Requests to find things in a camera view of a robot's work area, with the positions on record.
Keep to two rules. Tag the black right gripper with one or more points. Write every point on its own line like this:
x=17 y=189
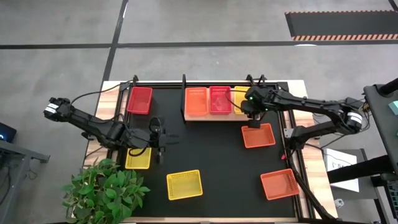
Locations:
x=254 y=124

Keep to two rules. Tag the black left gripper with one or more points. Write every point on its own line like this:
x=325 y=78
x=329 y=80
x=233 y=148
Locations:
x=159 y=137

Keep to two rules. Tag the yellow plastic basket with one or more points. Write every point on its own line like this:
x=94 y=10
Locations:
x=138 y=160
x=238 y=96
x=184 y=185

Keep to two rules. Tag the red plastic basket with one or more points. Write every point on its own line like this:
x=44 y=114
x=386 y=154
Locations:
x=140 y=100
x=220 y=99

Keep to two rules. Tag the orange plastic basket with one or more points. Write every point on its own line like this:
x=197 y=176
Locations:
x=196 y=102
x=280 y=184
x=259 y=137

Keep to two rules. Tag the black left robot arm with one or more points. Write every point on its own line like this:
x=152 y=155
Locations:
x=93 y=126

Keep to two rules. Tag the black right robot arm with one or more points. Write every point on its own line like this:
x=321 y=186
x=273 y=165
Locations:
x=311 y=104

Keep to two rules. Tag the wooden shelf board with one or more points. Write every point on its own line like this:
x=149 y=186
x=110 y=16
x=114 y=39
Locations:
x=214 y=117

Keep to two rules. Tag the black table mat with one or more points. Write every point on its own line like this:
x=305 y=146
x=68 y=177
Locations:
x=217 y=161

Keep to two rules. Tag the green potted plant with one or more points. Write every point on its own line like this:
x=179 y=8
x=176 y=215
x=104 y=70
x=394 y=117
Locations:
x=102 y=193

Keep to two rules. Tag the black power brick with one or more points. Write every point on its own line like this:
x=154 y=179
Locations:
x=354 y=101

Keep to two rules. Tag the black stand beam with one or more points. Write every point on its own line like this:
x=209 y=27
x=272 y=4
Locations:
x=357 y=169

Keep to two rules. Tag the hazard-striped black floor mat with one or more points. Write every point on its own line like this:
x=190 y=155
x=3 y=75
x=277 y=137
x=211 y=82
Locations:
x=342 y=23

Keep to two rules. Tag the small white object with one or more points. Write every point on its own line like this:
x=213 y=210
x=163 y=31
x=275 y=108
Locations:
x=339 y=203

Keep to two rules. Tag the dark grey side table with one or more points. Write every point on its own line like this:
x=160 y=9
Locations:
x=382 y=118

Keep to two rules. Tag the black stand pole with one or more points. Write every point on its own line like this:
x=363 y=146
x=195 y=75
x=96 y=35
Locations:
x=388 y=87

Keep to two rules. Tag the small teal object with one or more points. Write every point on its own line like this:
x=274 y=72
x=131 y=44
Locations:
x=394 y=107

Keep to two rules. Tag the grey metal desk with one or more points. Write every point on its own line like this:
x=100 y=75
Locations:
x=18 y=152

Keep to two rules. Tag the black device with blue light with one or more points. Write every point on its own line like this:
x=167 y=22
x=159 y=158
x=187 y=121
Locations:
x=6 y=132

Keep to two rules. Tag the black shelf bracket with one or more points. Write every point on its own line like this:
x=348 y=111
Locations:
x=262 y=79

